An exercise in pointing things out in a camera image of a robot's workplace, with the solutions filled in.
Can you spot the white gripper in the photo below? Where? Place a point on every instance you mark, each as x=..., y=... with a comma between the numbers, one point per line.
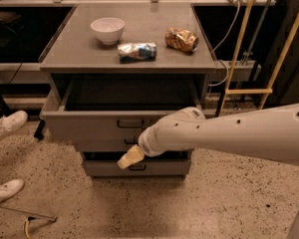
x=147, y=144

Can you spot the grey top drawer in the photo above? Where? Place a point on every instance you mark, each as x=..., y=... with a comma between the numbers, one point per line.
x=108, y=106

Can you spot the grey drawer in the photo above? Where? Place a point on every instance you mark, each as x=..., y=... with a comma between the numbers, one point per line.
x=149, y=167
x=103, y=145
x=108, y=106

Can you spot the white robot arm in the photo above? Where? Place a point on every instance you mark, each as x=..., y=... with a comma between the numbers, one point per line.
x=271, y=134

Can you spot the grey bottom drawer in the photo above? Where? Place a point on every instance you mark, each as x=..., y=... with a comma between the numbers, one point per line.
x=149, y=167

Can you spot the grey middle drawer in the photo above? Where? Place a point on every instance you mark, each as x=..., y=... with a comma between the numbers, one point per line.
x=103, y=145

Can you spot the grey metal drawer cabinet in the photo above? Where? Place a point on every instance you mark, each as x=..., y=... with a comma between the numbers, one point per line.
x=76, y=50

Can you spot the crushed blue silver can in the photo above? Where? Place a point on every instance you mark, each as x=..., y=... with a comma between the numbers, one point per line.
x=132, y=52

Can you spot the grey metal rod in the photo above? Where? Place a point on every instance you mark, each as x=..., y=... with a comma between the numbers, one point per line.
x=29, y=214

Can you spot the upper white sneaker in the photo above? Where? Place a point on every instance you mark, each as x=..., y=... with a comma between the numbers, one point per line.
x=12, y=123

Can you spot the white sneaker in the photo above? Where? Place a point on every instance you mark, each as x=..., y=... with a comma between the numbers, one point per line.
x=10, y=189
x=12, y=123

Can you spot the crushed gold can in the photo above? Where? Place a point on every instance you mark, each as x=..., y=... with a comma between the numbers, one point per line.
x=181, y=39

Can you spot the white ceramic bowl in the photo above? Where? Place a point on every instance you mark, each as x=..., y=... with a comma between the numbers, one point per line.
x=108, y=30

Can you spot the lower white sneaker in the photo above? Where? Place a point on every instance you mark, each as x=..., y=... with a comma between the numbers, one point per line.
x=10, y=189

